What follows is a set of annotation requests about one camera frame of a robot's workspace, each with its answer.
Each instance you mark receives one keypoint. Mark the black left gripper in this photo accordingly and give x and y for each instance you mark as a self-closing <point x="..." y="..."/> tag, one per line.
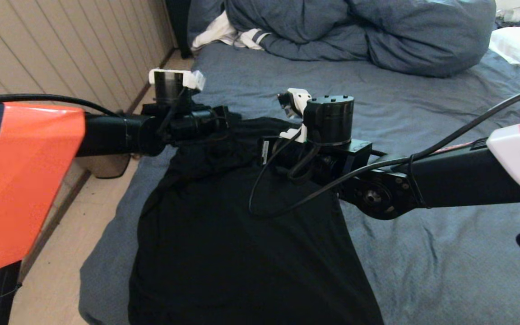
<point x="217" y="122"/>

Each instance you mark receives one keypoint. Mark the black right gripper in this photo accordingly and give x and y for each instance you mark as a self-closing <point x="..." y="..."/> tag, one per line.
<point x="282" y="153"/>

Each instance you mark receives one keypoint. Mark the black printed T-shirt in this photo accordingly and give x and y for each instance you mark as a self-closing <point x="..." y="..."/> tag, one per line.
<point x="242" y="262"/>

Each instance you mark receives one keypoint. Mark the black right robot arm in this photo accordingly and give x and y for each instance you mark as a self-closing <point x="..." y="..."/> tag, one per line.
<point x="467" y="178"/>

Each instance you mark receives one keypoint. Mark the orange robot shoulder cover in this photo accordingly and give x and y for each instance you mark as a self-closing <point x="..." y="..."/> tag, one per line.
<point x="30" y="180"/>

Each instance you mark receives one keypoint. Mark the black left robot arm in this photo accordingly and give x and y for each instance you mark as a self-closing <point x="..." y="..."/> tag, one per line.
<point x="115" y="135"/>

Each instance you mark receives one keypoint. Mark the white left wrist joint cover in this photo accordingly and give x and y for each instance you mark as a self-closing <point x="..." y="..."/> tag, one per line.
<point x="160" y="76"/>

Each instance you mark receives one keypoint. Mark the white striped garment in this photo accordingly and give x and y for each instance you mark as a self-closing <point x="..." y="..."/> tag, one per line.
<point x="215" y="34"/>

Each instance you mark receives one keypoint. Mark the black bedside furniture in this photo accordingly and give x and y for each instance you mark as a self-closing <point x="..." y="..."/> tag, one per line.
<point x="178" y="27"/>

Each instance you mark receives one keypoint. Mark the brown trash bin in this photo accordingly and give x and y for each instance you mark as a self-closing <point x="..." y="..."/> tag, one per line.
<point x="106" y="167"/>

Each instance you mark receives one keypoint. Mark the blue bunched duvet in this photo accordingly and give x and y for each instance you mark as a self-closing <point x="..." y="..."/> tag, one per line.
<point x="377" y="31"/>

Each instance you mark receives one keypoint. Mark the blue bed sheet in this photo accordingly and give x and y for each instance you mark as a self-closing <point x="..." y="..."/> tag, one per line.
<point x="422" y="271"/>

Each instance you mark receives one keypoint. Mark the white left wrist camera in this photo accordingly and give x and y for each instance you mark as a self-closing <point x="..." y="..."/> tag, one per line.
<point x="198" y="80"/>

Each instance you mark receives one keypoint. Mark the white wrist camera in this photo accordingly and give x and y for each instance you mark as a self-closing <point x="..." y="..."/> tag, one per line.
<point x="198" y="80"/>
<point x="298" y="99"/>

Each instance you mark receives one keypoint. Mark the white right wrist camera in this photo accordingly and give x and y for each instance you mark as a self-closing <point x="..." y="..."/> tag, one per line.
<point x="298" y="99"/>

